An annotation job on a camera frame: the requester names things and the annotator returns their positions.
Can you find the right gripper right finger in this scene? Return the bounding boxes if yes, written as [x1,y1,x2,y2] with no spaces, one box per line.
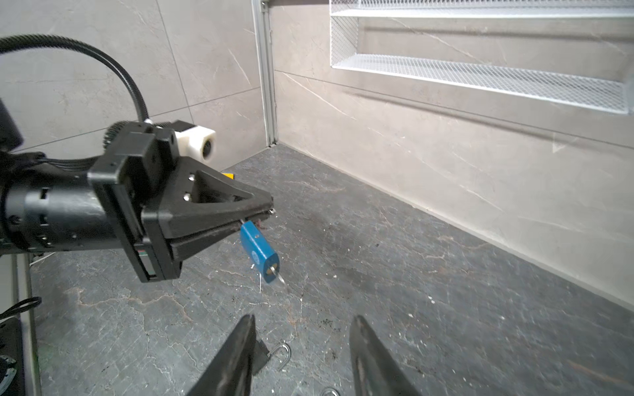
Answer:
[349,315,420,396]

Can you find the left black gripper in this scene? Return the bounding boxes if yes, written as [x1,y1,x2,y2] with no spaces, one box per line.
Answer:
[88,121,273,282]

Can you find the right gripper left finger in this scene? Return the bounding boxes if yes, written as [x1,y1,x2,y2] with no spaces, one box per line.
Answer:
[188,314,256,395]

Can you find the blue padlock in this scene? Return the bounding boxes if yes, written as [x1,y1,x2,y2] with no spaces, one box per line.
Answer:
[239,221,287,285]

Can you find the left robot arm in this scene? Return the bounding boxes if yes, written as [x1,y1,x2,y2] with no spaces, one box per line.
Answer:
[1,110,273,282]

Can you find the brass padlock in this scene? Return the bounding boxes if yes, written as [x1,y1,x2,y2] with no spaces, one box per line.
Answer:
[320,387,340,396]

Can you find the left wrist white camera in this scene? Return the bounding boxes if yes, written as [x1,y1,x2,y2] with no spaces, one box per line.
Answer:
[171,120,216,166]

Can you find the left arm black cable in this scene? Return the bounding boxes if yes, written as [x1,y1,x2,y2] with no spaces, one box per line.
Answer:
[0,33,152,124]

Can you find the white wire mesh basket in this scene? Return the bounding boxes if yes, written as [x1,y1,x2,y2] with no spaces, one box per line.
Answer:
[329,1,633,115]

